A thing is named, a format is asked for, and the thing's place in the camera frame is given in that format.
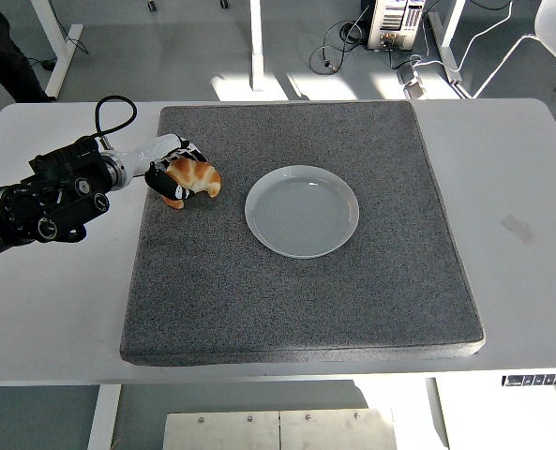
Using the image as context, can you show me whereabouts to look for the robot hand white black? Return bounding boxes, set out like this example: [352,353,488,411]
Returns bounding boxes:
[117,132,209,202]

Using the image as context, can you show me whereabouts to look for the croissant bread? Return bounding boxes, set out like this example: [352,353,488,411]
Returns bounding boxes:
[162,157,222,210]

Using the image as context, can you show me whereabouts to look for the grey round plate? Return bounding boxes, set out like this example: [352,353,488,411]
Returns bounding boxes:
[244,164,360,260]

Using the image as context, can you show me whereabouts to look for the grey metal plate with screws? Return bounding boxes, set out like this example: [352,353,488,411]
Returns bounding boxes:
[163,408,398,450]

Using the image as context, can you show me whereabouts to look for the white desk leg with foot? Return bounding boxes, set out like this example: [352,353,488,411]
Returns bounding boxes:
[29,0,84,98]
[248,0,265,93]
[425,0,466,86]

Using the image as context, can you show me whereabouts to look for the person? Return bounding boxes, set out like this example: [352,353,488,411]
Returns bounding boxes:
[0,0,56,104]

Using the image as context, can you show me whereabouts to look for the grey speckled mat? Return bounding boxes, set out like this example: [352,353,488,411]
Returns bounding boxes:
[118,99,486,369]

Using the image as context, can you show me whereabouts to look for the grey power adapter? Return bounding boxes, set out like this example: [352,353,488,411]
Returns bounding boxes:
[397,65,428,100]

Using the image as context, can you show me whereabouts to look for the open computer tower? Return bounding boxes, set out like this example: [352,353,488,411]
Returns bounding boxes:
[366,0,424,52]

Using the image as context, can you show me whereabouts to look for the white table leg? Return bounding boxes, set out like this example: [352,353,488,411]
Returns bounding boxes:
[425,377,451,450]
[87,383,123,450]

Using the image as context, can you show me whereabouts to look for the table height control panel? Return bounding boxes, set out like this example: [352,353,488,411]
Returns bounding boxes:
[501,372,556,388]

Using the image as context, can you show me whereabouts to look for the thin black floor cable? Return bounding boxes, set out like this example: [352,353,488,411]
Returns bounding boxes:
[26,36,87,72]

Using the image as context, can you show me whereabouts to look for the black floor cable with plug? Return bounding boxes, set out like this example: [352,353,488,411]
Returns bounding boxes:
[308,7,370,75]

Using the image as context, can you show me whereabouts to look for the white floor cable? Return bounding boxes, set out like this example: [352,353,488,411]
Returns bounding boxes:
[408,0,516,76]

